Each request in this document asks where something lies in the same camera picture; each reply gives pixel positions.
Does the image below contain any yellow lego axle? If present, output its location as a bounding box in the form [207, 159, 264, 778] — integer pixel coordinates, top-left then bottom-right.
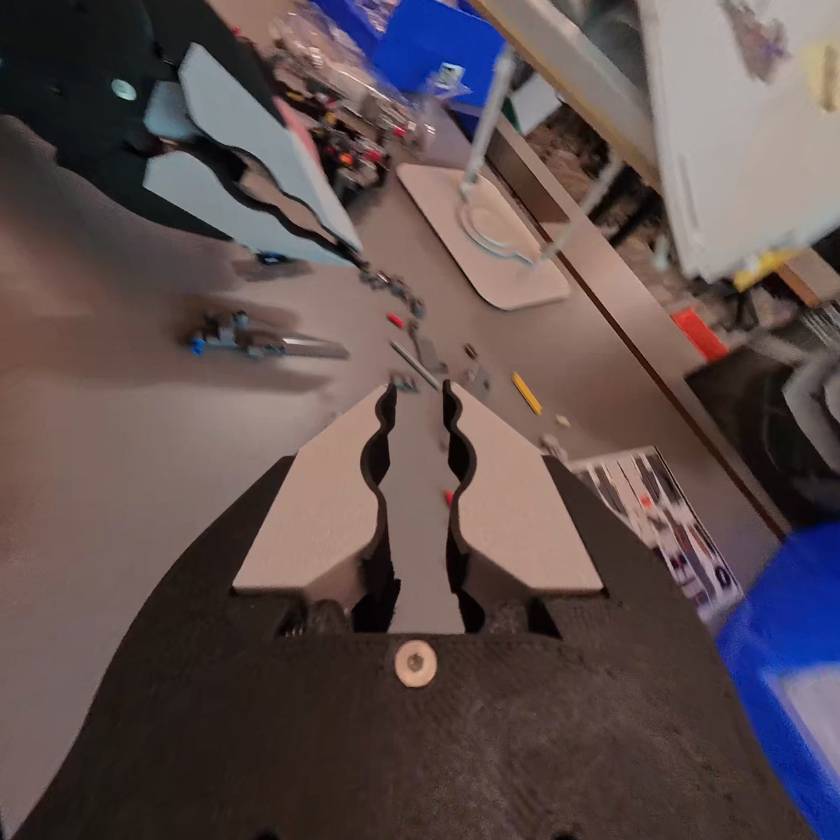
[511, 371, 544, 416]

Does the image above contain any white book stand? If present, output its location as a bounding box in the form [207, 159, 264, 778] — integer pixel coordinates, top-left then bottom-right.
[397, 0, 664, 311]

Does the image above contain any blue plastic bin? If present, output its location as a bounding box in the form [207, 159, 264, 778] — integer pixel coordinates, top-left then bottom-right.
[374, 0, 506, 112]
[715, 521, 840, 840]

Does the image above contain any partly built lego model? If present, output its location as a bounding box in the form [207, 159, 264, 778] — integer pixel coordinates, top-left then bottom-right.
[308, 98, 395, 198]

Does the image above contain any light grey lego axle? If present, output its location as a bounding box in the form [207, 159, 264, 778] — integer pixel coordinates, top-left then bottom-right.
[390, 339, 442, 392]

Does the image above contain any grey wedge lego assembly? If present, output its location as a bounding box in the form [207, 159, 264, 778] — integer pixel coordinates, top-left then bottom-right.
[187, 310, 350, 363]

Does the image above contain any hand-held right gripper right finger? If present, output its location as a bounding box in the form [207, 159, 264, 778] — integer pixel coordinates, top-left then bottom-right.
[443, 379, 603, 632]

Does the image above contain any dark grey lego connector cluster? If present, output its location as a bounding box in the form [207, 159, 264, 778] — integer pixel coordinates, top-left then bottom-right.
[360, 268, 427, 317]

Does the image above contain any dark grey flat lego panel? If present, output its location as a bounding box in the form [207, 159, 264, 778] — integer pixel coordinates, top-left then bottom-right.
[410, 322, 448, 376]

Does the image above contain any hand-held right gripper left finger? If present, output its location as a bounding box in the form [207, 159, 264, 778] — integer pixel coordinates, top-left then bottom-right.
[233, 384, 401, 632]

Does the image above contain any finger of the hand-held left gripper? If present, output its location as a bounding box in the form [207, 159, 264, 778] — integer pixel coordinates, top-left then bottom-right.
[143, 42, 364, 258]
[143, 152, 361, 269]

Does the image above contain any sticker sheet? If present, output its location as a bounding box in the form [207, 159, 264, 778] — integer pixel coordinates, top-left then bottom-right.
[570, 446, 746, 623]

